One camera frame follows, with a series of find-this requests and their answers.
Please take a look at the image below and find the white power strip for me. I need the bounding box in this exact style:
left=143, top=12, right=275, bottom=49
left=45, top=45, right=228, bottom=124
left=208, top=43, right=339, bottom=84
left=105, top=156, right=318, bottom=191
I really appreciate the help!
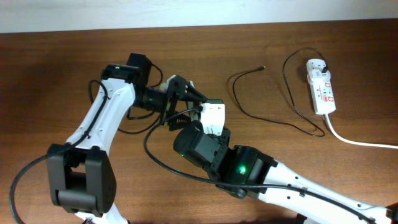
left=305, top=58, right=337, bottom=115

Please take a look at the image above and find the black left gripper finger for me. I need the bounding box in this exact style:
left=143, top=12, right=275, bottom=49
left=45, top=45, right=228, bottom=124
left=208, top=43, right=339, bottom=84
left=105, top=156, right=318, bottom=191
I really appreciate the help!
left=182, top=83, right=208, bottom=102
left=167, top=114, right=191, bottom=131

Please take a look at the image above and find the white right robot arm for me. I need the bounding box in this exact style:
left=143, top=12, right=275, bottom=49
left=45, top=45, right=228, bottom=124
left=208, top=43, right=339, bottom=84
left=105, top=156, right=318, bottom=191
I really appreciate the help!
left=174, top=121, right=397, bottom=224

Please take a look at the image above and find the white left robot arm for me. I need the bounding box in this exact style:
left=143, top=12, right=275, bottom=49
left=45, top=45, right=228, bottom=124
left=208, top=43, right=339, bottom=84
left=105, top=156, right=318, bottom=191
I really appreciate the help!
left=47, top=53, right=207, bottom=223

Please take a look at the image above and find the white usb charger adapter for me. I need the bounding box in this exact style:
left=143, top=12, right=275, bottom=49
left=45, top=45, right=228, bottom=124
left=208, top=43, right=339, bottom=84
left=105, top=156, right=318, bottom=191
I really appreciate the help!
left=306, top=58, right=331, bottom=84

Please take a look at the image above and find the black charging cable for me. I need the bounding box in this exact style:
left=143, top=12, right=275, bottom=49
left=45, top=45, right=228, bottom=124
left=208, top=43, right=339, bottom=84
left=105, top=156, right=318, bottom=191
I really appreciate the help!
left=232, top=47, right=329, bottom=138

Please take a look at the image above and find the white power strip cord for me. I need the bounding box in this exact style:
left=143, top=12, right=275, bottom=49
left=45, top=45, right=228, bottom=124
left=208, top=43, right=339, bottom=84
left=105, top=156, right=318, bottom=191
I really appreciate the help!
left=323, top=113, right=398, bottom=149

